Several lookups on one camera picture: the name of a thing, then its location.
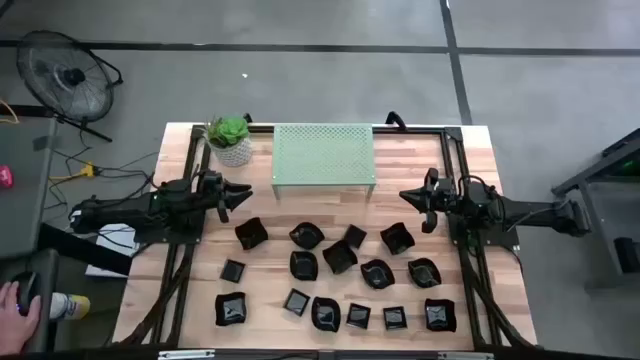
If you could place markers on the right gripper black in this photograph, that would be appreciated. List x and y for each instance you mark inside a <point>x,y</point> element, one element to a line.
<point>447,205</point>

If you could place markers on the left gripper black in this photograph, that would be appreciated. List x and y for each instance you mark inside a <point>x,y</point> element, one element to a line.
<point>212,200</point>

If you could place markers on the black wavy square plate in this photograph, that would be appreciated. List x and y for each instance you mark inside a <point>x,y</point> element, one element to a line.
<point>251,233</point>
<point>230,309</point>
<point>397,238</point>
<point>340,257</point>
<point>440,315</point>

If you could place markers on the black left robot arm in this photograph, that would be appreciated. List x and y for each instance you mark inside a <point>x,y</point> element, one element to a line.
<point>125,210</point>

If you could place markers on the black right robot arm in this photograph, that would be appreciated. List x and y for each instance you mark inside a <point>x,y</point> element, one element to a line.
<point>530,210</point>

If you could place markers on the succulent in white pot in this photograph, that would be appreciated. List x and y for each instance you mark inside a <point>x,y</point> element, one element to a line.
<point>232,152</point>

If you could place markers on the green perforated metal shelf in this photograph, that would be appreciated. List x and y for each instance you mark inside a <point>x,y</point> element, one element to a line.
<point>325,155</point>

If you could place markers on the grey metal stand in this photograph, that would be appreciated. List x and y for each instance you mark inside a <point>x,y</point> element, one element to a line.
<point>575,184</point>

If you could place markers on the black flat bar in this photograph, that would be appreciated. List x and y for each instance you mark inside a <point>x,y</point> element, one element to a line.
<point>85,250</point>

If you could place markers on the white and yellow can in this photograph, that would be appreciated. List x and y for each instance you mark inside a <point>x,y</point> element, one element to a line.
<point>70,306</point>

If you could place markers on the dark mouse desk surface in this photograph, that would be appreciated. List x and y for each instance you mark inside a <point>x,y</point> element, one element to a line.
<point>47,270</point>

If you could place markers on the black floor fan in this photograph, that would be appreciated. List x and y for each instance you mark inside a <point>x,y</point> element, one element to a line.
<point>65,75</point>

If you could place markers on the grey side desk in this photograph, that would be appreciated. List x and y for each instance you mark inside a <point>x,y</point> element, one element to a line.
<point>25,210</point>

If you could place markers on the black computer mouse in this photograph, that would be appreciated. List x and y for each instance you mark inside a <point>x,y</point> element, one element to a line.
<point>27,281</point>

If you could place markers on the pink object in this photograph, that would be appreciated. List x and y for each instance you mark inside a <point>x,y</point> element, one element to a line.
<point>5,176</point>

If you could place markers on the person's hand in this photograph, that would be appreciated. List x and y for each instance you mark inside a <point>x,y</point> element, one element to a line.
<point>15,330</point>

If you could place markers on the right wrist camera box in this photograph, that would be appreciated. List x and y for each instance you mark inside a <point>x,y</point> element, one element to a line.
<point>446,186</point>

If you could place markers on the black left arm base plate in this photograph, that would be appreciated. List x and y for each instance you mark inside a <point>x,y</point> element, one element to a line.
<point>150,238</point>

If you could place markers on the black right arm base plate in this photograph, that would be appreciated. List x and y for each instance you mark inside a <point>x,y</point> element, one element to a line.
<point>507,241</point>

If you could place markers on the silver metal bracket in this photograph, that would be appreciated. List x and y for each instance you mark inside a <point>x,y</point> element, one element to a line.
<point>186,355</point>
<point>465,356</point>

